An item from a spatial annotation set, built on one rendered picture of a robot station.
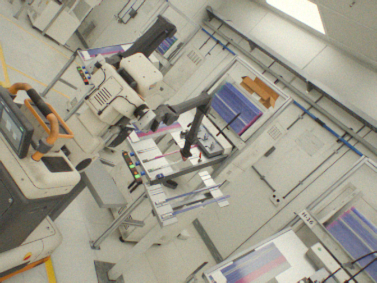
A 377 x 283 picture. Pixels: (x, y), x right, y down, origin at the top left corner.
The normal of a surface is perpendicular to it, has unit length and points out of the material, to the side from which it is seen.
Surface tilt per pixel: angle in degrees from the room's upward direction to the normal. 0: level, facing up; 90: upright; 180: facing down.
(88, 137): 82
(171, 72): 90
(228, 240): 90
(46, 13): 90
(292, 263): 45
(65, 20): 90
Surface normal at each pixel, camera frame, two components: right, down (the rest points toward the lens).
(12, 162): -0.31, -0.05
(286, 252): 0.11, -0.73
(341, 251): -0.54, -0.33
